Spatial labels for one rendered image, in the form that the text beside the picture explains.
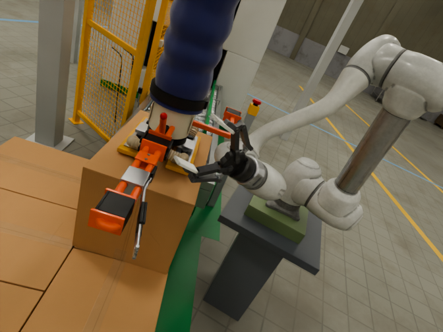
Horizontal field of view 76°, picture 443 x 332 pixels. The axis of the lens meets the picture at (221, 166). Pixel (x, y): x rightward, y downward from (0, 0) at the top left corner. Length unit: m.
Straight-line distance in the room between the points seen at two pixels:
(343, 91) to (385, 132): 0.22
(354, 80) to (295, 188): 0.56
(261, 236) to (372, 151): 0.58
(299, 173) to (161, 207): 0.65
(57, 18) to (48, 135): 0.93
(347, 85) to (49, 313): 1.21
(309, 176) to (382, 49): 0.58
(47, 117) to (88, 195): 1.66
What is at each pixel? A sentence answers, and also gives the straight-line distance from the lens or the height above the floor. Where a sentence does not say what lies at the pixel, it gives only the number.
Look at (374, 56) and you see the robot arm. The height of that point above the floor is 1.58.
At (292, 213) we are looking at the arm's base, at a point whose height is 0.83.
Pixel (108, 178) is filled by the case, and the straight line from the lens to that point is 1.04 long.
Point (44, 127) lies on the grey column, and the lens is 2.76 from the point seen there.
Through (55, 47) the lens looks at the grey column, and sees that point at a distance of 2.47.
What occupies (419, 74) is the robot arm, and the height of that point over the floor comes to 1.58.
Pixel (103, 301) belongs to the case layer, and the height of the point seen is 0.54.
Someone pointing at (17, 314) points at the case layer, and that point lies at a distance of 1.18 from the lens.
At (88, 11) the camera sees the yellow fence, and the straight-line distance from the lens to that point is 2.92.
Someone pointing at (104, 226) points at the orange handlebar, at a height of 1.09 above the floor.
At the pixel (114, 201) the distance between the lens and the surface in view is 0.69.
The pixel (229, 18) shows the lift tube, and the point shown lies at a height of 1.51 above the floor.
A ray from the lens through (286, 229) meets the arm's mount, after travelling 1.39.
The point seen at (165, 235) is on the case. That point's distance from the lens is 1.12.
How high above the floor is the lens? 1.57
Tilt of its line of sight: 29 degrees down
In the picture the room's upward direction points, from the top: 24 degrees clockwise
